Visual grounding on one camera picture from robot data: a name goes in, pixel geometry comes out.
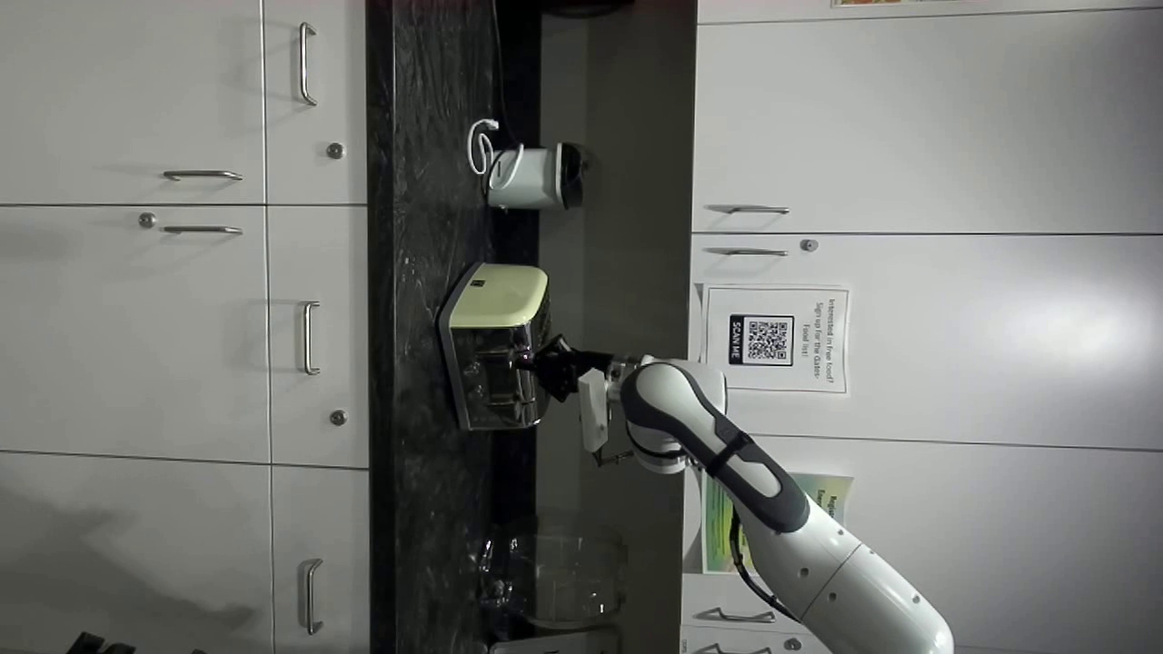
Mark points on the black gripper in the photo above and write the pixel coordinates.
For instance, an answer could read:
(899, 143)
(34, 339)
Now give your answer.
(564, 363)

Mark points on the silver cream toaster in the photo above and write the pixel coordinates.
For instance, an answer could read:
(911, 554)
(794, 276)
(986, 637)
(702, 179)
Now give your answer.
(493, 328)

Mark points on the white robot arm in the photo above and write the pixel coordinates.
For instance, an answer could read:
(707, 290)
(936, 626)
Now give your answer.
(800, 560)

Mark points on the small clear glass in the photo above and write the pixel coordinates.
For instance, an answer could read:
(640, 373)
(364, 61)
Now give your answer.
(493, 573)

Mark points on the QR code paper sign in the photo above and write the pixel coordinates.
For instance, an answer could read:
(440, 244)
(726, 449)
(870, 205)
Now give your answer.
(780, 339)

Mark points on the clear glass jar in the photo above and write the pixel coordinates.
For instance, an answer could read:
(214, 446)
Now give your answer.
(567, 578)

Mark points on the green yellow poster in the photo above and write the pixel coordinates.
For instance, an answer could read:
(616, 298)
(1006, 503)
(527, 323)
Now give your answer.
(823, 488)

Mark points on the black object bottom left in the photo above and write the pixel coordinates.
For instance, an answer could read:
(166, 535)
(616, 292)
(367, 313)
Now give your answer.
(98, 643)

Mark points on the lower right horizontal handle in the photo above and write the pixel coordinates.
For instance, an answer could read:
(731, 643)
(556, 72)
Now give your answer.
(743, 252)

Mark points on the horizontal handle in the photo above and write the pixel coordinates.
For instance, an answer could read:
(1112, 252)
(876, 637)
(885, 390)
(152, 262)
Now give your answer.
(154, 222)
(748, 208)
(203, 177)
(743, 252)

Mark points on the upper right horizontal handle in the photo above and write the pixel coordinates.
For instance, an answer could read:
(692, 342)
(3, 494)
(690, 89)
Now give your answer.
(748, 208)

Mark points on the middle vertical cabinet handle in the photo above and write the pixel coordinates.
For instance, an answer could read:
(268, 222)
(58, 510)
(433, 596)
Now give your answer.
(303, 345)

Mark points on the vertical cabinet handle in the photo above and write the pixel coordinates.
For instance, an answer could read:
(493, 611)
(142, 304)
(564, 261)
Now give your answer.
(303, 345)
(303, 52)
(306, 596)

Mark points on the bottom vertical cabinet handle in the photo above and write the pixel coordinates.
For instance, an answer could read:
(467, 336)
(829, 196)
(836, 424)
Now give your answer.
(306, 596)

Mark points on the lower left horizontal handle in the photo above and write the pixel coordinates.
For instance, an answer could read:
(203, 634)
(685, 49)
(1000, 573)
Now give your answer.
(154, 222)

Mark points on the top vertical cabinet handle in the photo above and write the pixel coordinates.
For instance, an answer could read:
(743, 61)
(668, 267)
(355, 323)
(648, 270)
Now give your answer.
(303, 52)

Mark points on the upper left horizontal handle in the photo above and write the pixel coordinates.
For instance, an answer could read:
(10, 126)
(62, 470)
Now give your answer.
(203, 177)

